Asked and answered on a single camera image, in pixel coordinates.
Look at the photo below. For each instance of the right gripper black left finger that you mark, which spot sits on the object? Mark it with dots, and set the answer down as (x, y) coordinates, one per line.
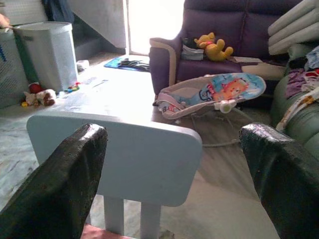
(57, 189)

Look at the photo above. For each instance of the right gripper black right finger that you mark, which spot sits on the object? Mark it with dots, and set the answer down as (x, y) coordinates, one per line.
(289, 184)

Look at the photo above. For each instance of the pink and white fluffy pillow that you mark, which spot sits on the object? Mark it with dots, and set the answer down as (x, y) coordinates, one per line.
(97, 232)

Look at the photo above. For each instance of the green sofa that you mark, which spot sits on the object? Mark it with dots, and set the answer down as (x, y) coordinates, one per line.
(301, 122)

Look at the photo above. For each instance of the purple leather sofa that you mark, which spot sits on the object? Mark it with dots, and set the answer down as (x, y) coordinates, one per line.
(214, 20)

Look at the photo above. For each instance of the person's hand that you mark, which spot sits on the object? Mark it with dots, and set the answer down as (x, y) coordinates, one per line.
(3, 21)

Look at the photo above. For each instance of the red and white plush toy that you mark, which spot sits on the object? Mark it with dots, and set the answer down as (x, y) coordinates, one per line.
(46, 97)

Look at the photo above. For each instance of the light blue plastic child chair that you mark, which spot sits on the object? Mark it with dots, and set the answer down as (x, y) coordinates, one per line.
(149, 161)

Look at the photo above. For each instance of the small colourful plastic toy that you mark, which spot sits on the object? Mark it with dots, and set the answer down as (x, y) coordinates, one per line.
(73, 87)

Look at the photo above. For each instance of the pile of colourful clothes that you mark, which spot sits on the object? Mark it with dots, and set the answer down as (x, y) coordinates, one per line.
(299, 79)

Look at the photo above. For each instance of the baby bouncer with lion print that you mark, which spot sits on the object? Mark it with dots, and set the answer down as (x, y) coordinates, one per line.
(224, 89)

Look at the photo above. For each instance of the beige cushion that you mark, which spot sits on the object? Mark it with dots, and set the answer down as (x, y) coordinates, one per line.
(264, 71)

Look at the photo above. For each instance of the white box with blue print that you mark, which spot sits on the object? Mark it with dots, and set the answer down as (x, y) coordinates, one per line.
(10, 74)

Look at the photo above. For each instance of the white plastic laundry bin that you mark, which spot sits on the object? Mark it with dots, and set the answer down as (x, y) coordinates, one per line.
(49, 54)

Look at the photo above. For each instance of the blue floor mat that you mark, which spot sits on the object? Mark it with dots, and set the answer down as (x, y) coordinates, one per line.
(117, 63)

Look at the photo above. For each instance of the yellow bear plush toy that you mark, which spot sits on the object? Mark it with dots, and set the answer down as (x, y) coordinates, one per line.
(214, 48)

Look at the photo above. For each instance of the pale green folded mattress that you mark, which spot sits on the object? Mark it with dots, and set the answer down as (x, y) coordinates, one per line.
(294, 27)

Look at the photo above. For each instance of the folded grey blue cloth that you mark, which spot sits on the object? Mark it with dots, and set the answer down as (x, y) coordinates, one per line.
(192, 53)

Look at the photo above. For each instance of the dark blue hanging cloth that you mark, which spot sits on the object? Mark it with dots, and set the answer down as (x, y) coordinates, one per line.
(58, 10)

